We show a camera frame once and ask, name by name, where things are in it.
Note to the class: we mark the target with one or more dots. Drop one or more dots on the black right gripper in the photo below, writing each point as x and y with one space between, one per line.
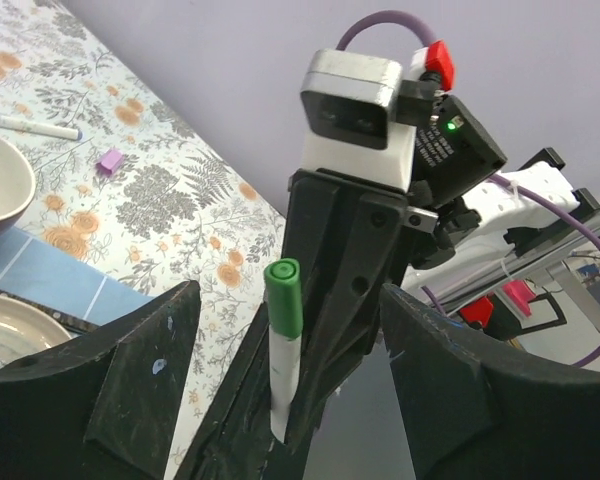
350 237

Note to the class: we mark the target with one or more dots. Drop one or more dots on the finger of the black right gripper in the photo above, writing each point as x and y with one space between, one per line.
234 440

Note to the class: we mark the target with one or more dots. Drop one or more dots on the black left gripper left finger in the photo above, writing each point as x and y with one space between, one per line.
103 405

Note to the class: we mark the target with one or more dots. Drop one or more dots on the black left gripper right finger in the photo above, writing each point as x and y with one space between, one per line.
477 408

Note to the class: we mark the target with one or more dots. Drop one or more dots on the white green-tipped marker pen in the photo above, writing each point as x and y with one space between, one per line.
284 369

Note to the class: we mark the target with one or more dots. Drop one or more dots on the green pen cap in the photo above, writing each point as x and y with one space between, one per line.
284 298

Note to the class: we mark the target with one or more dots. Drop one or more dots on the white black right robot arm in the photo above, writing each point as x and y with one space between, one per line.
455 156

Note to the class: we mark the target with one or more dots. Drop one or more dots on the white blue-tipped marker pen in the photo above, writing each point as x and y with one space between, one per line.
37 128

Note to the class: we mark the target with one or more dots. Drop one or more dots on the cream grey plate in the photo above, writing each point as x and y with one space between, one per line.
25 330

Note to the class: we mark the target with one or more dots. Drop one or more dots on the blue checked placemat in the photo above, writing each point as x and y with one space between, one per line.
36 271

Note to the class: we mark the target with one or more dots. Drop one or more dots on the floral patterned tablecloth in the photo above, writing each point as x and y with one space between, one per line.
173 211

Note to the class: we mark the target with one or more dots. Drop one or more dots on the red white cup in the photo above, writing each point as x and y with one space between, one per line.
17 185

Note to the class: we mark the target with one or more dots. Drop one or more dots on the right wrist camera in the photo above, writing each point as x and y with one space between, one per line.
349 101

